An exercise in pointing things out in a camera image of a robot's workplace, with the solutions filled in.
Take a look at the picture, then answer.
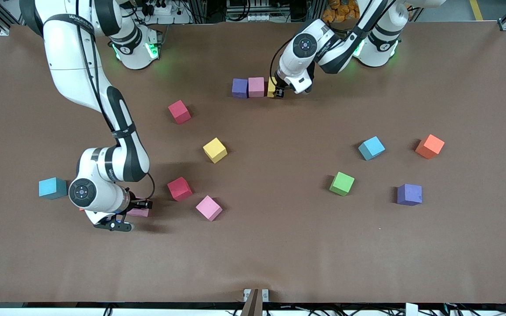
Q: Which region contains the purple foam cube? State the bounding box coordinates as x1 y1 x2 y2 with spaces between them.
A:
231 78 249 99
397 183 423 206

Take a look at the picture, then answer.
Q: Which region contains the metal clamp bracket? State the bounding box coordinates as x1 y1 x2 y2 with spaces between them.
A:
243 288 270 303

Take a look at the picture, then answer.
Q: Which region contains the red foam cube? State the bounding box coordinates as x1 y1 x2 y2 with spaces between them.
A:
168 100 192 125
167 176 193 202

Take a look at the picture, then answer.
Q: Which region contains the pink foam cube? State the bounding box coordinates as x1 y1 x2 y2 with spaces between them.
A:
248 77 265 98
195 195 223 222
126 197 152 218

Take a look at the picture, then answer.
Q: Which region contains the brown table cover sheet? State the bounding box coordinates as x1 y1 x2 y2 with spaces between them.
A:
0 21 506 304

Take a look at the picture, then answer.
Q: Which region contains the green foam cube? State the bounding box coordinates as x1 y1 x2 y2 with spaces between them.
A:
329 171 355 197

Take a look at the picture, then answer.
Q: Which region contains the light blue foam cube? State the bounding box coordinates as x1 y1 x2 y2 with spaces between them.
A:
358 136 386 161
39 177 68 200

